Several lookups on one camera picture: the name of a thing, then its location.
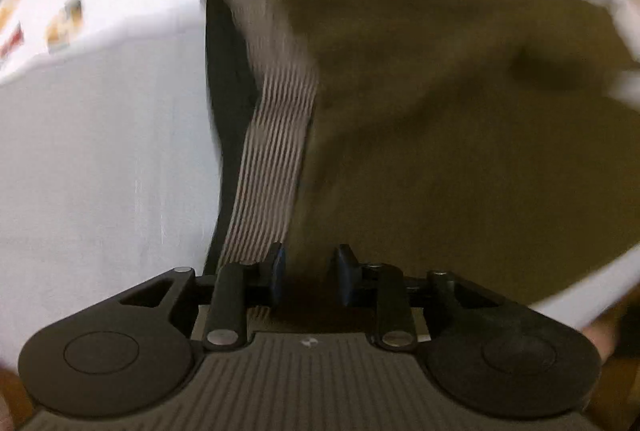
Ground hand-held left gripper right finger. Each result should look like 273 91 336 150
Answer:
333 244 527 353

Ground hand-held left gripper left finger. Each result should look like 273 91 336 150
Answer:
118 243 287 352

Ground brown corduroy pants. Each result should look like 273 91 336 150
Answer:
199 0 640 318

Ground printed white bed sheet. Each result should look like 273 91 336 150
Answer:
0 0 640 377

